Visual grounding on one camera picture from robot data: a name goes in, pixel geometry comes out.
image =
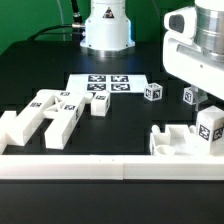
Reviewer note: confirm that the white chair side bar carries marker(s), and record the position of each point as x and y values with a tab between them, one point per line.
5	121

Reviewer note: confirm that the white base tag plate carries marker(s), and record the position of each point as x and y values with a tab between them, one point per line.
115	83

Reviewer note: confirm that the white chair back part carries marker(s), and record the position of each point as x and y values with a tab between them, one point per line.
63	108

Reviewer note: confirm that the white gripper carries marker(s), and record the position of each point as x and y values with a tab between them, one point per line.
193	48

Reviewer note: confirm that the white tagged cube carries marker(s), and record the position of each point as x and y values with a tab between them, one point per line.
153	91
188	96

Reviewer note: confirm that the white U-shaped fence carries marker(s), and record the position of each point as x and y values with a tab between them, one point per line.
95	167

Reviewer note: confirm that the white tagged cube near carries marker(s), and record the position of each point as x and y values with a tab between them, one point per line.
153	91

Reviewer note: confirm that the white tagged cube far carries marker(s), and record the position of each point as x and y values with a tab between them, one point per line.
188	96

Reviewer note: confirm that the white chair seat part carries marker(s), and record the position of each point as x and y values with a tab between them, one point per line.
175	140

